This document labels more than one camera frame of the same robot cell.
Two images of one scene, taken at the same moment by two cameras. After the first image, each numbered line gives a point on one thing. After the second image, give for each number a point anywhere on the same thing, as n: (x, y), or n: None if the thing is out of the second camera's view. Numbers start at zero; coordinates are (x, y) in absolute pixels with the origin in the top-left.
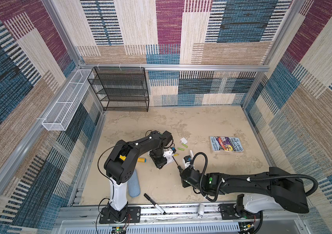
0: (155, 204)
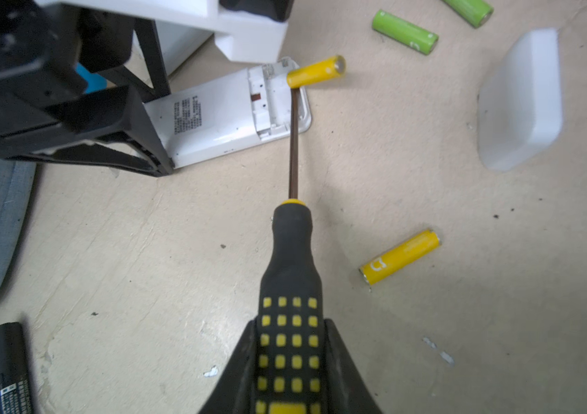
0: (11, 370)
